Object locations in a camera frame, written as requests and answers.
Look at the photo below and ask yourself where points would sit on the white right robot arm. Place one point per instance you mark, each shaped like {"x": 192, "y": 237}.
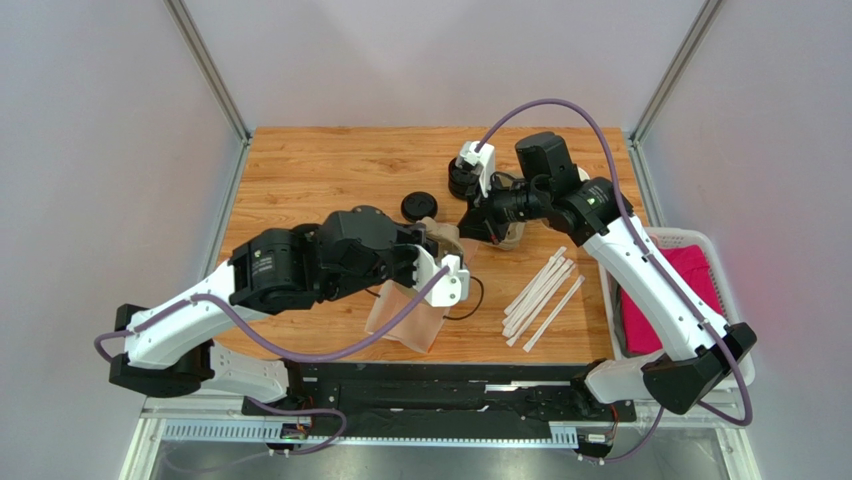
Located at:
{"x": 700, "y": 348}

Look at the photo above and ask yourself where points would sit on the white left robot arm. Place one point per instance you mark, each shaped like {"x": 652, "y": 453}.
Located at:
{"x": 171, "y": 350}

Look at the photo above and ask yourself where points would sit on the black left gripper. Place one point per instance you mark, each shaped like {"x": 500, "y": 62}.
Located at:
{"x": 410, "y": 239}

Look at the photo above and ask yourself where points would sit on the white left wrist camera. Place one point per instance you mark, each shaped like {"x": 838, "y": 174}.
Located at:
{"x": 444, "y": 282}

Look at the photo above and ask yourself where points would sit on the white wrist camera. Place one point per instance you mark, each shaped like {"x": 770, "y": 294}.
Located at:
{"x": 444, "y": 282}
{"x": 481, "y": 157}

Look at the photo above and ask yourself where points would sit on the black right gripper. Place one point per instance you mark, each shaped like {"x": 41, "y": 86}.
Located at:
{"x": 480, "y": 217}

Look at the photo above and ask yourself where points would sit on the white wrapped straw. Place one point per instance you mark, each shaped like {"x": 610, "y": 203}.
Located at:
{"x": 558, "y": 254}
{"x": 540, "y": 307}
{"x": 559, "y": 263}
{"x": 529, "y": 345}

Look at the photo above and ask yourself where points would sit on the pink folded cloth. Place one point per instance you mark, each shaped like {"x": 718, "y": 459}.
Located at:
{"x": 637, "y": 336}

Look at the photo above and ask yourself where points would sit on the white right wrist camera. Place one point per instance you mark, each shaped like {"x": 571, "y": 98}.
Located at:
{"x": 481, "y": 157}

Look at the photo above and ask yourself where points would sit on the orange paper bag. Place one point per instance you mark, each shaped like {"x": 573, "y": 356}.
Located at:
{"x": 420, "y": 327}

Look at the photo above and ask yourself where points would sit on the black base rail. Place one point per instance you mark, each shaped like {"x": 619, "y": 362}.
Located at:
{"x": 449, "y": 401}

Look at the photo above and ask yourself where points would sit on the stack of black lids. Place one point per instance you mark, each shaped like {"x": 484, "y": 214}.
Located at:
{"x": 463, "y": 179}

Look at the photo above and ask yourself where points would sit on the black cup lid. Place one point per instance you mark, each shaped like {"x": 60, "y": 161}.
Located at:
{"x": 418, "y": 205}

